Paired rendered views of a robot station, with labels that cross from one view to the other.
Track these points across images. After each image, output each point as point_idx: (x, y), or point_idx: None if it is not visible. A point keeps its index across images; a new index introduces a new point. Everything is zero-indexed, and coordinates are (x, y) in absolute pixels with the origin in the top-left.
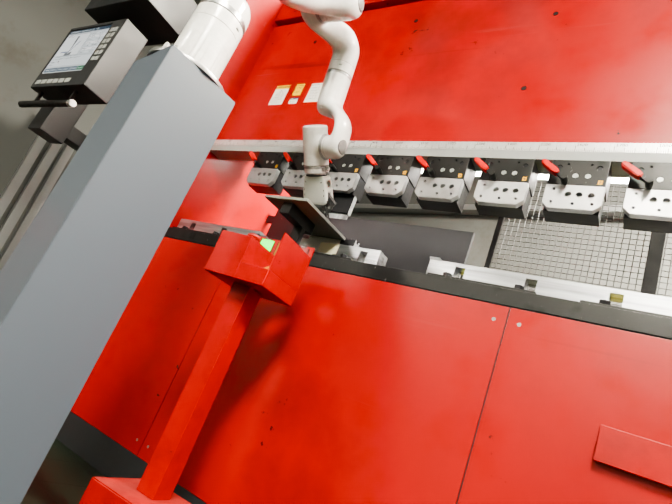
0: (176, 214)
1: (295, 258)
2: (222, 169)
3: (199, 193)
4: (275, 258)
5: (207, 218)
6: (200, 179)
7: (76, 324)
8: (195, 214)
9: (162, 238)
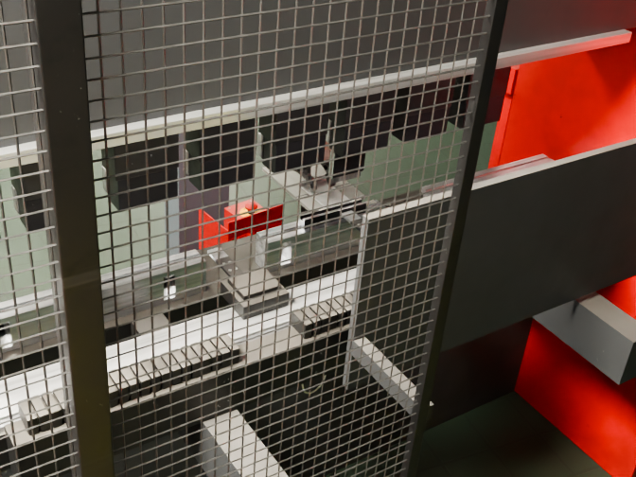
0: (555, 146)
1: (214, 230)
2: (607, 61)
3: (579, 110)
4: (199, 228)
5: (600, 147)
6: (576, 88)
7: (173, 252)
8: (580, 143)
9: (179, 209)
